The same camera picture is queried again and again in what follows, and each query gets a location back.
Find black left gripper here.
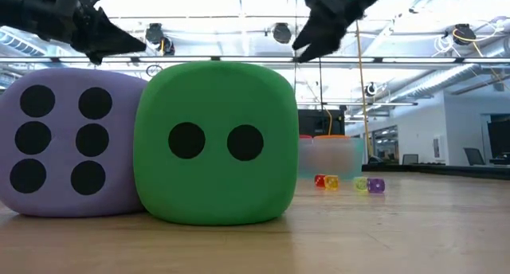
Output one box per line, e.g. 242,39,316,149
39,0,147,66

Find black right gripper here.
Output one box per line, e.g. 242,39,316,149
292,0,366,64

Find teal translucent plastic bin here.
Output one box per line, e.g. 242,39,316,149
298,135,364,182

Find purple foam die black pips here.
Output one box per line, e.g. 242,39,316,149
0,68,148,218

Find green foam die black pips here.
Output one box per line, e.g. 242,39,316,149
132,61,300,226

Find black computer case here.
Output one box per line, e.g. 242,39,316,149
297,108,346,138

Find small purple transparent die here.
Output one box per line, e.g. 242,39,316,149
367,178,386,194

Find large dark display panel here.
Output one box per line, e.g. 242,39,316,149
486,120,510,159

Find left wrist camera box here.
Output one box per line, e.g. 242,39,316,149
55,0,83,18

